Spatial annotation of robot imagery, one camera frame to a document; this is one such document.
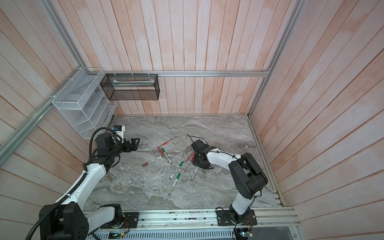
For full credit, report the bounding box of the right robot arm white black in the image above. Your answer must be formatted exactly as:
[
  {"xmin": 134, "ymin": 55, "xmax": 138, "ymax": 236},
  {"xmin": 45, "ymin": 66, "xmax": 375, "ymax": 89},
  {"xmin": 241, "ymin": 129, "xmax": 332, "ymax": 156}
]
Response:
[{"xmin": 191, "ymin": 140, "xmax": 269, "ymax": 217}]

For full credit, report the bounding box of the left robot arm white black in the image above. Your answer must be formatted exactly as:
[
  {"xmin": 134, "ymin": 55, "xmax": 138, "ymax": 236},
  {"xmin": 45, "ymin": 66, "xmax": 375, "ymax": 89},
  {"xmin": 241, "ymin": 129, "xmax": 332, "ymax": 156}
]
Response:
[{"xmin": 26, "ymin": 129, "xmax": 140, "ymax": 240}]

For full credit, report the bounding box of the red gel pen cluster three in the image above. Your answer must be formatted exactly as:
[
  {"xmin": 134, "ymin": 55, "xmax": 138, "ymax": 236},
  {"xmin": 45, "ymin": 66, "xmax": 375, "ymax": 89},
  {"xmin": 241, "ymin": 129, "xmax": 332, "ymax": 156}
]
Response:
[{"xmin": 184, "ymin": 156, "xmax": 195, "ymax": 173}]

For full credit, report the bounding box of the red gel pen cluster two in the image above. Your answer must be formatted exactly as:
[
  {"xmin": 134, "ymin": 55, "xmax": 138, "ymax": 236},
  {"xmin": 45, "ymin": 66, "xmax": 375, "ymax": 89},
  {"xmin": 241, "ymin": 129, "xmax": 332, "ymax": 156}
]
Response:
[{"xmin": 186, "ymin": 152, "xmax": 196, "ymax": 162}]

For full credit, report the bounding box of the red gel pen cluster one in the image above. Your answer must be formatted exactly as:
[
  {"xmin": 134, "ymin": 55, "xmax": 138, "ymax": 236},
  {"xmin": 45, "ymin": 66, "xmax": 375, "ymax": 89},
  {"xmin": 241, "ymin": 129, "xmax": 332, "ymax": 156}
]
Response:
[{"xmin": 186, "ymin": 152, "xmax": 196, "ymax": 162}]

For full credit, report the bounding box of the red gel pen top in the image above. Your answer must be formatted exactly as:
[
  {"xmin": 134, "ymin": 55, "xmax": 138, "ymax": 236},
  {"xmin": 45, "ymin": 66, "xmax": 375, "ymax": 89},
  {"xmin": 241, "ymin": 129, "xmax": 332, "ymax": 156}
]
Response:
[{"xmin": 158, "ymin": 136, "xmax": 177, "ymax": 149}]

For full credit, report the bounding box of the black mesh basket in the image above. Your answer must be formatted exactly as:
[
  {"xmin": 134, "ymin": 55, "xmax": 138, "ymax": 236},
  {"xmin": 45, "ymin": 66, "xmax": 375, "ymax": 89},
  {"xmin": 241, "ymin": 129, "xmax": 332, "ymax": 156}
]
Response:
[{"xmin": 101, "ymin": 73, "xmax": 160, "ymax": 101}]

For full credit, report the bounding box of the green circuit board right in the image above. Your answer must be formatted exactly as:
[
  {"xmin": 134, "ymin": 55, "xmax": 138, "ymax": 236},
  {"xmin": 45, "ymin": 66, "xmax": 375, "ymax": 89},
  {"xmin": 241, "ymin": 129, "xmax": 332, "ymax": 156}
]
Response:
[{"xmin": 234, "ymin": 228, "xmax": 253, "ymax": 240}]

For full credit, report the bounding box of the green circuit board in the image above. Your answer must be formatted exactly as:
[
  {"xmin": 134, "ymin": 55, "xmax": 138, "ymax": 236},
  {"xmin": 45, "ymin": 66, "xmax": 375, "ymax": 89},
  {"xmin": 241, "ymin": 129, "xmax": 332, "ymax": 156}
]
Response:
[
  {"xmin": 108, "ymin": 232, "xmax": 125, "ymax": 240},
  {"xmin": 234, "ymin": 228, "xmax": 253, "ymax": 240}
]

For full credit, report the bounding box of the green circuit board left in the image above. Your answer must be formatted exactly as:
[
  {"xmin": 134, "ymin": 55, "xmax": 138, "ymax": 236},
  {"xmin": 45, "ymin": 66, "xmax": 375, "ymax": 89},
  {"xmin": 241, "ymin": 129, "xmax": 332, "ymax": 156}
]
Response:
[{"xmin": 108, "ymin": 232, "xmax": 125, "ymax": 240}]

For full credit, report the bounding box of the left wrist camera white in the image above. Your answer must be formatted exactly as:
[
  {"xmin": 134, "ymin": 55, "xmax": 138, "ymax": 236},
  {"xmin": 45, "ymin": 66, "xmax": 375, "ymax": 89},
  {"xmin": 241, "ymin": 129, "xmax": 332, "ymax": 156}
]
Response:
[{"xmin": 113, "ymin": 125, "xmax": 125, "ymax": 140}]

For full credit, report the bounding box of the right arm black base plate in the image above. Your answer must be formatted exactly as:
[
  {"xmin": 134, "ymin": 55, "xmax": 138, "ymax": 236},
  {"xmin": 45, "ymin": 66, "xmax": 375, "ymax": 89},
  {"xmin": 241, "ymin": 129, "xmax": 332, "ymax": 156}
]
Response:
[{"xmin": 215, "ymin": 209, "xmax": 258, "ymax": 227}]

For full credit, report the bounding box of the white wire mesh shelf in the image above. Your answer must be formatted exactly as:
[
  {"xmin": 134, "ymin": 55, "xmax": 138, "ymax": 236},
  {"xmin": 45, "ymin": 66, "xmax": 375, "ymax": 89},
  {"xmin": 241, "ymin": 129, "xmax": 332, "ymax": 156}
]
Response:
[{"xmin": 53, "ymin": 68, "xmax": 117, "ymax": 139}]

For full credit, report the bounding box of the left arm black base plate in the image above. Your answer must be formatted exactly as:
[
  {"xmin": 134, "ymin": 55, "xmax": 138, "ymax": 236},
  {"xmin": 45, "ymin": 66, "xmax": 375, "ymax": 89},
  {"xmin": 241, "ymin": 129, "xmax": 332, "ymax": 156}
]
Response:
[{"xmin": 100, "ymin": 212, "xmax": 139, "ymax": 230}]

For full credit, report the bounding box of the aluminium frame rail back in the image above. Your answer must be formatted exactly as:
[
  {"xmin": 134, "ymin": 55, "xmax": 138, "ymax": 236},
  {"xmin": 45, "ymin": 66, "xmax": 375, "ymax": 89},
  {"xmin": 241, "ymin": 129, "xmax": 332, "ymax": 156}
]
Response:
[{"xmin": 87, "ymin": 69, "xmax": 269, "ymax": 78}]

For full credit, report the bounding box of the aluminium frame rail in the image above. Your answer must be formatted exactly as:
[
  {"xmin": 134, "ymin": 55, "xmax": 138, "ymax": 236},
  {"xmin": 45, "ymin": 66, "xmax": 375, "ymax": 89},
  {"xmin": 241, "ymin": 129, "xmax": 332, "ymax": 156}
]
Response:
[
  {"xmin": 1, "ymin": 67, "xmax": 82, "ymax": 167},
  {"xmin": 87, "ymin": 69, "xmax": 269, "ymax": 78}
]

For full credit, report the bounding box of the aluminium mounting rail front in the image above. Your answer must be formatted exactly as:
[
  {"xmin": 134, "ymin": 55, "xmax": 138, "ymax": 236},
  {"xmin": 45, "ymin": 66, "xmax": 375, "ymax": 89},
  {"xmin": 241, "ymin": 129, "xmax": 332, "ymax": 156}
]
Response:
[{"xmin": 98, "ymin": 207, "xmax": 301, "ymax": 233}]

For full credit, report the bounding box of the aluminium frame rail left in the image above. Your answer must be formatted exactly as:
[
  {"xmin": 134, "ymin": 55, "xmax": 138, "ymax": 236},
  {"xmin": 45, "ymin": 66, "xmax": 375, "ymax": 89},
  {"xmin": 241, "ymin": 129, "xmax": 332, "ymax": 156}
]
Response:
[{"xmin": 1, "ymin": 67, "xmax": 82, "ymax": 167}]

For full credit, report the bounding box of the black corrugated cable left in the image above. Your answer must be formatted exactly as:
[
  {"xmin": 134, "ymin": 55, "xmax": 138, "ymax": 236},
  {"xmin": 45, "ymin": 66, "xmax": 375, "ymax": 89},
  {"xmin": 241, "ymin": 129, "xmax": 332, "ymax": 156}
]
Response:
[{"xmin": 25, "ymin": 170, "xmax": 88, "ymax": 240}]

